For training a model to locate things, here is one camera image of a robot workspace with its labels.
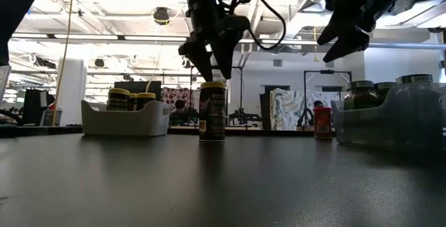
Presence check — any long yellow power cord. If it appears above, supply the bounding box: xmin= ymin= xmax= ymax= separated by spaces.
xmin=51 ymin=0 xmax=76 ymax=127

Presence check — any ceiling light strip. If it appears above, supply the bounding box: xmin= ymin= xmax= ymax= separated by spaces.
xmin=10 ymin=33 xmax=316 ymax=45

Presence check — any red white patterned cloth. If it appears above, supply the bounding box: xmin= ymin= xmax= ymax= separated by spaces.
xmin=160 ymin=86 xmax=192 ymax=116

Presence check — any black monitor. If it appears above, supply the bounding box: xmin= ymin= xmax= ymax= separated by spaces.
xmin=113 ymin=79 xmax=163 ymax=97

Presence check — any blue white patterned cloth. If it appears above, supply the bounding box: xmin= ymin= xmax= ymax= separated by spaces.
xmin=268 ymin=87 xmax=346 ymax=131

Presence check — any smoky translucent plastic bin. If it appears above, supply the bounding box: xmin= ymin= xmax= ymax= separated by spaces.
xmin=330 ymin=80 xmax=446 ymax=155

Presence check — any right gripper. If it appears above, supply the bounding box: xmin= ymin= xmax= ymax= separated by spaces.
xmin=316 ymin=0 xmax=384 ymax=63

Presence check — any white pillar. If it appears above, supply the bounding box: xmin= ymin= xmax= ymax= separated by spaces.
xmin=54 ymin=58 xmax=87 ymax=127

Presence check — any white plastic bin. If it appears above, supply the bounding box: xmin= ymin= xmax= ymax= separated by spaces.
xmin=80 ymin=100 xmax=172 ymax=137

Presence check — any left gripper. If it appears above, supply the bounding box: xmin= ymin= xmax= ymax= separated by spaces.
xmin=173 ymin=0 xmax=252 ymax=82

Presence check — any black tripod equipment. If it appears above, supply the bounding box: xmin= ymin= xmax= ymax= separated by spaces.
xmin=228 ymin=107 xmax=263 ymax=127

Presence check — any black box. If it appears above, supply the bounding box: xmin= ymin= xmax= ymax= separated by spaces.
xmin=20 ymin=88 xmax=56 ymax=127

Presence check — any red smoked paprika tin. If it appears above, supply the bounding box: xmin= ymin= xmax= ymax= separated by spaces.
xmin=313 ymin=107 xmax=333 ymax=139

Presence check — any small framed sign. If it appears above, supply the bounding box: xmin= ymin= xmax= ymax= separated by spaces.
xmin=39 ymin=109 xmax=63 ymax=127

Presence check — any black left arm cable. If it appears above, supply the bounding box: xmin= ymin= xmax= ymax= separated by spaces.
xmin=249 ymin=0 xmax=287 ymax=51

